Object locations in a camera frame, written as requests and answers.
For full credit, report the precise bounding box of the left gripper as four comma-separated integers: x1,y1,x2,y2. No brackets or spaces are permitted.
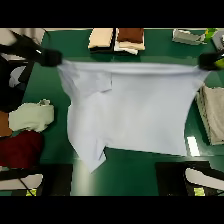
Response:
38,48,64,68

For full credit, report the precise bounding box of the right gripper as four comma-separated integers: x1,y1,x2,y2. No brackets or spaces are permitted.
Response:
198,51,218,71

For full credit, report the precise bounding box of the white T-shirt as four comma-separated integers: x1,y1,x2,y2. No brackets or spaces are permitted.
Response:
56,59,211,174

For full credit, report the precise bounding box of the grey garment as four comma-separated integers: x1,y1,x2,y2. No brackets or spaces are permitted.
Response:
172,28,207,46

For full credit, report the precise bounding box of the black garment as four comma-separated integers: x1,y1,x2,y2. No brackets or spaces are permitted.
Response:
88,45,116,55

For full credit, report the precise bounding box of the grey-beige garment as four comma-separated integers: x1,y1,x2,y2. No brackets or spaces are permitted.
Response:
195,84,224,146

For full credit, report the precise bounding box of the cream garment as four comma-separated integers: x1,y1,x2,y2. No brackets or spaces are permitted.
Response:
87,28,115,50

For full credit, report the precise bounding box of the pale green garment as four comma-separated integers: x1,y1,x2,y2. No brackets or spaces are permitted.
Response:
7,98,55,133

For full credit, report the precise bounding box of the white garment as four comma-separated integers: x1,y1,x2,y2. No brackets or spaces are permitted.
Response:
113,30,139,56

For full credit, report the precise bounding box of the beige garment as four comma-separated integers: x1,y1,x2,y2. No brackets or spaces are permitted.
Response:
116,40,146,52

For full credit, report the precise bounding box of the brown garment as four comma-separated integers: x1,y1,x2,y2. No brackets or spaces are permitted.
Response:
117,28,145,44

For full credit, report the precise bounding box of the orange-brown garment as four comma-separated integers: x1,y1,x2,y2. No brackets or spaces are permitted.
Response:
0,110,13,138

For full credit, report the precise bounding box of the dark red garment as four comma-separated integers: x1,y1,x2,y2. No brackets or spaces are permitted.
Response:
0,130,45,170

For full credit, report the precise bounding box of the black cable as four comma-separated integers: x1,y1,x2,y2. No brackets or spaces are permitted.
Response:
17,177,36,197

